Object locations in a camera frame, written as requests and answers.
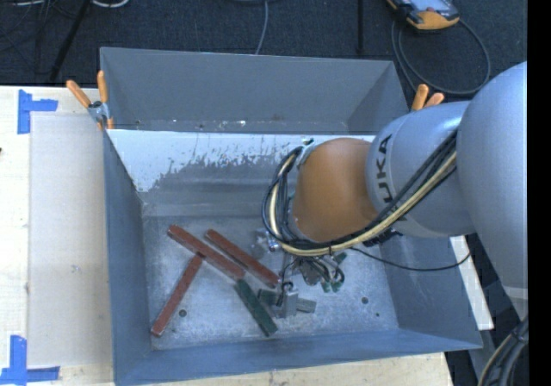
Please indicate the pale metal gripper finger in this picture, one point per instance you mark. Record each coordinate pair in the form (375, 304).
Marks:
(268, 297)
(306, 306)

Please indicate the red-brown flat block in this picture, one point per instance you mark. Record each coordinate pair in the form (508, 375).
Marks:
(243, 257)
(202, 248)
(176, 296)

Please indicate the small clear shiny object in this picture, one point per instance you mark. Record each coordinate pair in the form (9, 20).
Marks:
(268, 241)

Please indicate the dark green flat block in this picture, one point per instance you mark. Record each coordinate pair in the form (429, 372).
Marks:
(257, 311)

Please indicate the grey metal bin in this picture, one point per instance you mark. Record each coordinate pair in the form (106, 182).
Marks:
(241, 91)

